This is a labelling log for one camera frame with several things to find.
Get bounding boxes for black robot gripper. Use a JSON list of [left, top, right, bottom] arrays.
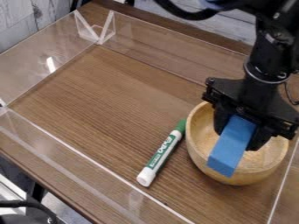
[[200, 65, 299, 151]]

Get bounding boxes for black cable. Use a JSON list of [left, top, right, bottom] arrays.
[[0, 199, 56, 224]]

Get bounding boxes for brown wooden bowl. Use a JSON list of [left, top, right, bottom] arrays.
[[185, 102, 289, 186]]

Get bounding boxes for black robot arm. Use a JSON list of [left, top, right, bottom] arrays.
[[153, 0, 299, 151]]

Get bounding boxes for green and white marker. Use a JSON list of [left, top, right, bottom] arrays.
[[136, 119, 186, 187]]

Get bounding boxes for clear acrylic tray walls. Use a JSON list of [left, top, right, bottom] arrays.
[[0, 5, 299, 224]]

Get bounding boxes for black table leg bracket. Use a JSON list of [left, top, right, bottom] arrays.
[[25, 182, 62, 224]]

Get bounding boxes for blue rectangular block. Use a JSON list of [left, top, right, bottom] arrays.
[[206, 115, 256, 178]]

